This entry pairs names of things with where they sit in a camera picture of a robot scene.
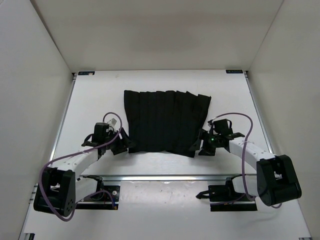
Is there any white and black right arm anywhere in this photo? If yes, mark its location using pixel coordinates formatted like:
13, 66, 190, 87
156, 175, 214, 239
190, 119, 302, 207

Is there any aluminium table edge rail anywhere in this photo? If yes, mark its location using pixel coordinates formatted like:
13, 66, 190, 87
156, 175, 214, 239
74, 174, 258, 183

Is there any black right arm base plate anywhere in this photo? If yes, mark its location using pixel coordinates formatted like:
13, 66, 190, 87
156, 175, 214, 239
208, 185, 258, 212

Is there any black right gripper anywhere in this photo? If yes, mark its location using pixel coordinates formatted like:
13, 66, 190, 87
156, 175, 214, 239
189, 129, 221, 156

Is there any blue corner label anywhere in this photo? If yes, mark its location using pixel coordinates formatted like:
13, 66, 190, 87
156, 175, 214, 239
225, 69, 244, 74
77, 71, 95, 76

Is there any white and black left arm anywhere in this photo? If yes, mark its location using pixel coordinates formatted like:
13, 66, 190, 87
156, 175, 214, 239
33, 119, 135, 222

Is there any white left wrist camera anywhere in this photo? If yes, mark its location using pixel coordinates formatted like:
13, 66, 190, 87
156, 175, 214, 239
106, 118, 117, 129

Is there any blue left corner label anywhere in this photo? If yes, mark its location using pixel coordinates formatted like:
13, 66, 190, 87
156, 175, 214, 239
77, 71, 95, 76

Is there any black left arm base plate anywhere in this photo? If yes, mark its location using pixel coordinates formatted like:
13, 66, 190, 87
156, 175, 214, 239
76, 181, 121, 211

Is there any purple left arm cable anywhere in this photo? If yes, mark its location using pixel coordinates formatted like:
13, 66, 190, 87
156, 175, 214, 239
39, 112, 123, 223

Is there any black pleated skirt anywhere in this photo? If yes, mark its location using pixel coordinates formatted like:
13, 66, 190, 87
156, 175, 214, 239
123, 90, 212, 158

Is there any blue right corner label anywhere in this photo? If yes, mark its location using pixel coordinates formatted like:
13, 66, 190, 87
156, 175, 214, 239
225, 69, 244, 74

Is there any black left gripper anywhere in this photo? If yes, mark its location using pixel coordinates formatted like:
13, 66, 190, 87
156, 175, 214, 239
104, 127, 137, 156

